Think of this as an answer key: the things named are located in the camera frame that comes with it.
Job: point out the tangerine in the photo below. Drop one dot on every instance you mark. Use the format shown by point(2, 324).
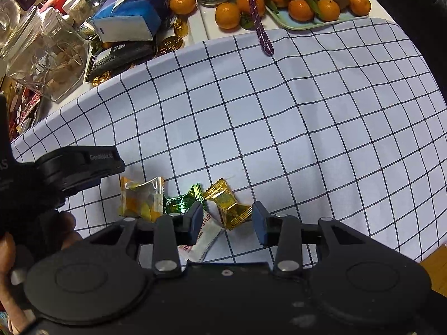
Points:
point(227, 15)
point(183, 2)

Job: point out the blue tissue pack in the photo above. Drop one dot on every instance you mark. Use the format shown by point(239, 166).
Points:
point(139, 10)

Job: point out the white checked tablecloth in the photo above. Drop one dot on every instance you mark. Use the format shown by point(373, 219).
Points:
point(279, 129)

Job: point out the white red strip packet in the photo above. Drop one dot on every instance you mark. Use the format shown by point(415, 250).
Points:
point(206, 239)

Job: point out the gold foil ingot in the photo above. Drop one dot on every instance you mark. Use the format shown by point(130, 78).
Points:
point(180, 28)

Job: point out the clear glass mug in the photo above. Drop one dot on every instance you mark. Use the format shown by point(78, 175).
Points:
point(7, 14)

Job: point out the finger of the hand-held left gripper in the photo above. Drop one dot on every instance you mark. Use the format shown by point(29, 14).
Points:
point(94, 164)

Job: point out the gold foil candy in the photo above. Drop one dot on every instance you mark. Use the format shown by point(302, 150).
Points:
point(225, 204)

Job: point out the person's left hand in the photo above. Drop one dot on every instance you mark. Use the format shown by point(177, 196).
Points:
point(7, 261)

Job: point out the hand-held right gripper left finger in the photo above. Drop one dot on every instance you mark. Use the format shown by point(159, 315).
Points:
point(195, 223)

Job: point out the yellow clear snack packet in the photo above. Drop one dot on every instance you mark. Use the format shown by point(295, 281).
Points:
point(139, 199)

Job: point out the black wallet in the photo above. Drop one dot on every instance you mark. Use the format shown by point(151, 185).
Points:
point(118, 57)

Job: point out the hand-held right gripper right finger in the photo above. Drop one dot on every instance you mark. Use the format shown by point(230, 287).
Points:
point(260, 225)

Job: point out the green foil candy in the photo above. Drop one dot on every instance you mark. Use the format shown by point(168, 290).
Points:
point(180, 202)

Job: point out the small lidded glass jar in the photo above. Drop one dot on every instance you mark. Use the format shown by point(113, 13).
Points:
point(80, 7)

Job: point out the pile of wrapped candies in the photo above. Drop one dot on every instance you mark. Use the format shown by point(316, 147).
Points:
point(22, 108)

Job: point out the large glass jar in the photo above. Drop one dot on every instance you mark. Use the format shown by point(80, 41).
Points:
point(49, 59)

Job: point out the pale green plate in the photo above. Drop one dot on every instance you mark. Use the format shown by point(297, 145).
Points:
point(303, 24)

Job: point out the gold foil coin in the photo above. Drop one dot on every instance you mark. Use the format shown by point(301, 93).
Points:
point(101, 79)
point(171, 44)

